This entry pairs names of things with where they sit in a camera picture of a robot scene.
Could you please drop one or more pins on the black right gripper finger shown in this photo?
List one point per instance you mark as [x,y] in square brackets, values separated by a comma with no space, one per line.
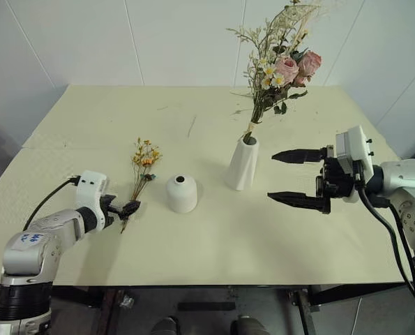
[298,156]
[298,200]

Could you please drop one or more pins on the black metal table frame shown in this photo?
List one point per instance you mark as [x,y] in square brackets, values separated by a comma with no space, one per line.
[350,292]

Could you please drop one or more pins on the rusty metal bar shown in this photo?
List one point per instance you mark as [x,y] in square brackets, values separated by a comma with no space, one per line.
[109,314]
[305,314]

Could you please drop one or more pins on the short round white vase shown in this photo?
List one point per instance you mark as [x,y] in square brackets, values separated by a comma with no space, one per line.
[181,195]

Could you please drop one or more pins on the small grey debris clump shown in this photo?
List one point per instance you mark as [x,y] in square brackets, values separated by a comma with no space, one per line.
[127,301]

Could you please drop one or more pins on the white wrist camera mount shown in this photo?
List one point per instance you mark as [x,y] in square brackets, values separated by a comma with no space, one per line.
[358,146]
[88,188]

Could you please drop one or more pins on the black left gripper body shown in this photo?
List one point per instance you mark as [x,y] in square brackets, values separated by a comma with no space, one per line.
[107,213]

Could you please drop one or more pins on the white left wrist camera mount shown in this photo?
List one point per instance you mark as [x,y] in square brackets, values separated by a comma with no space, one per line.
[88,188]

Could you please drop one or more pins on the small dried yellow flower bouquet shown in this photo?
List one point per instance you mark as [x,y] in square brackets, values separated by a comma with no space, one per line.
[145,162]

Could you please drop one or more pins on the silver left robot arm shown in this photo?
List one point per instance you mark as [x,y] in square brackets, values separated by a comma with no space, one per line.
[29,251]

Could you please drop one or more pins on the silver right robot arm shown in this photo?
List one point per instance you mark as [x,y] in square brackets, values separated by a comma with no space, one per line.
[402,178]

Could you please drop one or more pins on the fallen dried flower sprig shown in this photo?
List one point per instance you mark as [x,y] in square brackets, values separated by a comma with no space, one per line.
[240,94]
[240,111]

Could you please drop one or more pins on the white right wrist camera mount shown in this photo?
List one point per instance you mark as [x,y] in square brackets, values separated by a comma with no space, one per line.
[358,146]

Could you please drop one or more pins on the tall white vase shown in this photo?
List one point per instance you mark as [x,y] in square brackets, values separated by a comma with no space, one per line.
[242,167]

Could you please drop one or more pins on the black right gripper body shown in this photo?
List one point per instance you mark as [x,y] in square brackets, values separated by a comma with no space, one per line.
[336,181]

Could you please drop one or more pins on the dark rounded shape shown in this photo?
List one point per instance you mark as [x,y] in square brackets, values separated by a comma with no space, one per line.
[164,327]
[249,326]

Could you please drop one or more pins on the large pink rose bouquet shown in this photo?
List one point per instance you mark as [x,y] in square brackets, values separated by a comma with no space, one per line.
[286,68]

